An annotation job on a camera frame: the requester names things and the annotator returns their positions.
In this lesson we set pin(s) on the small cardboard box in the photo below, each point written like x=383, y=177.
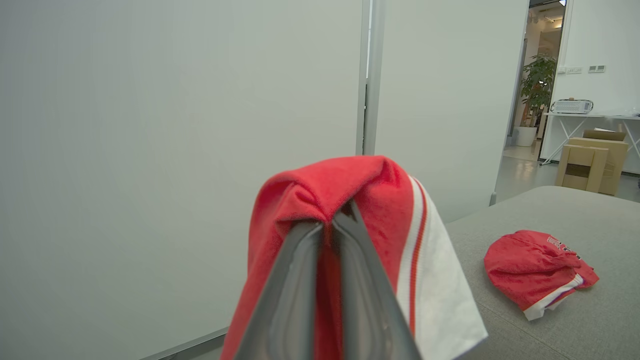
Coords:
x=596, y=170

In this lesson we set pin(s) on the white box device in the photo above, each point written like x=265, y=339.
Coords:
x=571, y=106

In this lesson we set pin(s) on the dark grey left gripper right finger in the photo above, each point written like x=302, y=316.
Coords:
x=372, y=305

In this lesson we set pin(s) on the large white partition panel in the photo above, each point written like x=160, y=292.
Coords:
x=175, y=150

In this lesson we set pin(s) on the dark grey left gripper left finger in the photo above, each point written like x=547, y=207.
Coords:
x=285, y=300

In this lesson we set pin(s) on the white plant pot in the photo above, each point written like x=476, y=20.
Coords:
x=525, y=136

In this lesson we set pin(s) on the red garment with white hem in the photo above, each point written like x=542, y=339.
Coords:
x=530, y=265
x=365, y=185

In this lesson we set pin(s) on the green potted plant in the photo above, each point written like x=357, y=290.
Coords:
x=539, y=85

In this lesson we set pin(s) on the white folding table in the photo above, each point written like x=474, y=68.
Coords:
x=590, y=116

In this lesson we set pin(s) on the large cardboard box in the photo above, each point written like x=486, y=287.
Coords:
x=617, y=160

